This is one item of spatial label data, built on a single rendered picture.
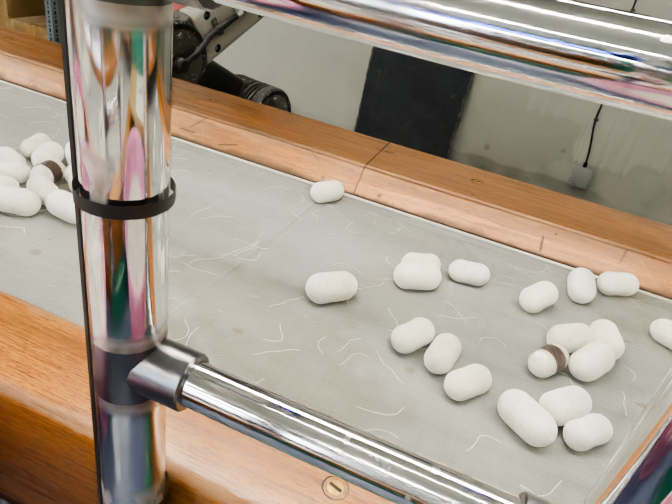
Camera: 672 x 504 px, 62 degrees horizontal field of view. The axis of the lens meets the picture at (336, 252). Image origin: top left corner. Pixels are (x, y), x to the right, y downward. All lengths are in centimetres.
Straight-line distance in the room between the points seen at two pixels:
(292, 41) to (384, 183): 218
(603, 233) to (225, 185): 35
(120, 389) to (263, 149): 43
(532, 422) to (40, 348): 26
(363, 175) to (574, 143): 193
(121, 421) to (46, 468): 12
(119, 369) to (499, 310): 32
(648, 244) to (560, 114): 186
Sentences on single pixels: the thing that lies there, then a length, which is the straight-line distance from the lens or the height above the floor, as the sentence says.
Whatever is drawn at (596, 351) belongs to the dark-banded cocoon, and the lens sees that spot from 40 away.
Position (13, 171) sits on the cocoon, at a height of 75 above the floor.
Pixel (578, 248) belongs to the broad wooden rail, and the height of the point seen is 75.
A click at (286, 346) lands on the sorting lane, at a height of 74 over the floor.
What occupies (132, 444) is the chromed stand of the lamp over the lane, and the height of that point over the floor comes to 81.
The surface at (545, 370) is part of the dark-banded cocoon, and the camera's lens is 38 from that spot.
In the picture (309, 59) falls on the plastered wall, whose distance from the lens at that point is 268.
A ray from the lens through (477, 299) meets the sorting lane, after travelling 44.
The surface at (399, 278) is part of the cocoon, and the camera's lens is 42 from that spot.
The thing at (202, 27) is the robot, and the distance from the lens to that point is 98.
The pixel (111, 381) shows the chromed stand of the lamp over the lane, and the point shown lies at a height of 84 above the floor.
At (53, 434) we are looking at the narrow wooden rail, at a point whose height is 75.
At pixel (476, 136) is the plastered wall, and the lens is 248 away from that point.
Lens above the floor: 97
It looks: 31 degrees down
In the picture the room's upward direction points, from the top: 11 degrees clockwise
